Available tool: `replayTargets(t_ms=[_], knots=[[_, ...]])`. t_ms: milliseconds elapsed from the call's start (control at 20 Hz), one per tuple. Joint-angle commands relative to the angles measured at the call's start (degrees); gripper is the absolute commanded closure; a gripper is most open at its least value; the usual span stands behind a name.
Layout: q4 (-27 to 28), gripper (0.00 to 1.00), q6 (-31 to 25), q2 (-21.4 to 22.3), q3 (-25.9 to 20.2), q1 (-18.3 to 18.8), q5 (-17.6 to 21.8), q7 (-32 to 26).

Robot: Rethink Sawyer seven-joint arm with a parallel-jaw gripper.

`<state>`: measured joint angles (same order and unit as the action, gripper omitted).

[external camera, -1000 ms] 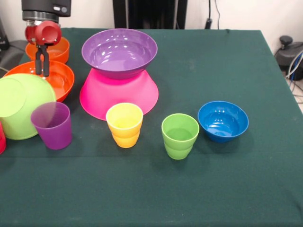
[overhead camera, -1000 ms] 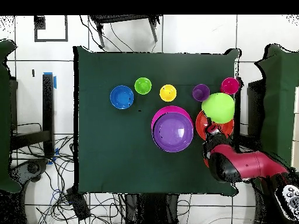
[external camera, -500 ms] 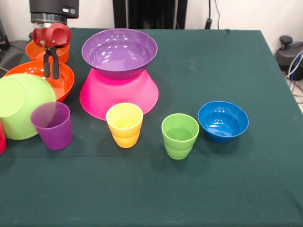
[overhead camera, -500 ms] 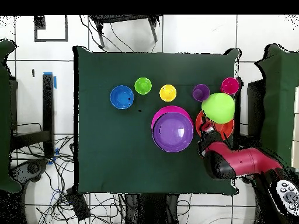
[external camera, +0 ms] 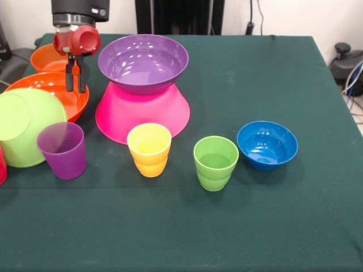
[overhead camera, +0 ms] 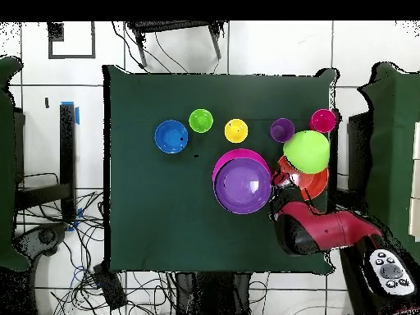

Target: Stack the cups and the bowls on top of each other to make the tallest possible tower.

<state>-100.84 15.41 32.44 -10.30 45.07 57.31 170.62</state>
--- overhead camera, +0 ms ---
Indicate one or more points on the large orange bowl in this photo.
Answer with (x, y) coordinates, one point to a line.
(315, 183)

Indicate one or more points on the green bowl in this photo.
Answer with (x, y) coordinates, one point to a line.
(306, 151)

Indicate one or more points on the purple bowl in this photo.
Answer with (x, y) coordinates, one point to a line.
(242, 187)

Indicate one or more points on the large pink bowl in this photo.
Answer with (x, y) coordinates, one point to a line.
(236, 153)

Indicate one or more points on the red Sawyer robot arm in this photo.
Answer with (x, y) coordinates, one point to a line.
(328, 226)

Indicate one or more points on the purple cup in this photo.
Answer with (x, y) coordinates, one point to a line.
(282, 130)

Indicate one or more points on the yellow cup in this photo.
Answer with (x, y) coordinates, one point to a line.
(236, 131)

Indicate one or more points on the pink cup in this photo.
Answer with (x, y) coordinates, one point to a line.
(323, 120)

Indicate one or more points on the green cup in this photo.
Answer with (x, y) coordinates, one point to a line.
(201, 120)

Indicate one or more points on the green cloth side table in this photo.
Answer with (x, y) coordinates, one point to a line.
(6, 164)
(393, 164)

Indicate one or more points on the blue bowl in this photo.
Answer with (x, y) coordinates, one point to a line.
(171, 137)

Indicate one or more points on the dark green tablecloth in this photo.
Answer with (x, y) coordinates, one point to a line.
(197, 92)

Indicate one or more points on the black stool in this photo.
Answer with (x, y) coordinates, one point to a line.
(170, 26)

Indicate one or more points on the black power box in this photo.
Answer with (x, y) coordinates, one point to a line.
(110, 288)

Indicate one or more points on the blue tape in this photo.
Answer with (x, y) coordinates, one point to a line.
(77, 115)

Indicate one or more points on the black metal post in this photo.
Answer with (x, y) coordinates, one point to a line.
(334, 154)

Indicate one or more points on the black metal frame beam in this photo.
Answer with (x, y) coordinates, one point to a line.
(67, 147)

